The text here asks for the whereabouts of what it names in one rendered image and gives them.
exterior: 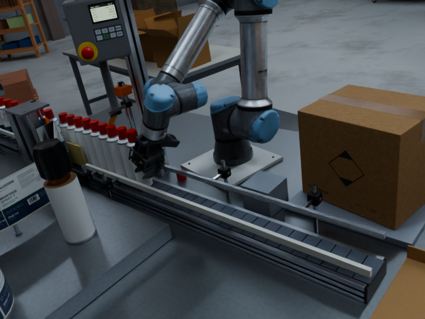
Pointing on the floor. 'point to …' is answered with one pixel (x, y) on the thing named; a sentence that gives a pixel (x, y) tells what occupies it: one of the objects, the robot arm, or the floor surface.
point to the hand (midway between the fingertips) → (150, 173)
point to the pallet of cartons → (18, 87)
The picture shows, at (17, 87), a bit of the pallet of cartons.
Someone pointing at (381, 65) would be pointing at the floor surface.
